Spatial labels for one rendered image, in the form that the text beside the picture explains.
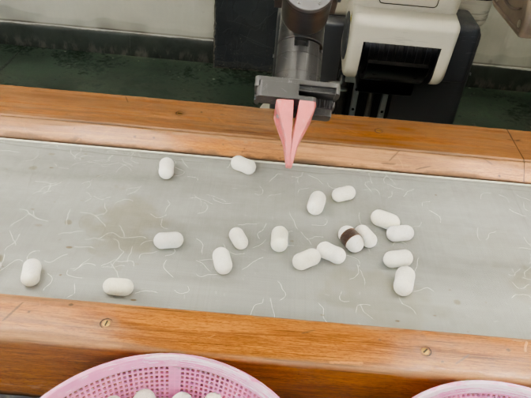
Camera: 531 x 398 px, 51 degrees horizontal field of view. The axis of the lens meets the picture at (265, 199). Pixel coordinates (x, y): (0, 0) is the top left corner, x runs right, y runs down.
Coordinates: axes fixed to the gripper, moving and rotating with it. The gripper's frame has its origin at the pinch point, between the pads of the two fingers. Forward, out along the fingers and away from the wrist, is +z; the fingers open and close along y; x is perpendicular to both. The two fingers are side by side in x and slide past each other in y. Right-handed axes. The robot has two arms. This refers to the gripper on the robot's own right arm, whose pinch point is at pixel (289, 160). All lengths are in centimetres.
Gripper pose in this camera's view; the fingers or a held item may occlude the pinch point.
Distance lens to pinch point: 66.9
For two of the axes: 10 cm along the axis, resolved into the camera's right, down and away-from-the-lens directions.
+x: -0.3, 1.8, 9.8
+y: 9.9, 1.0, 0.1
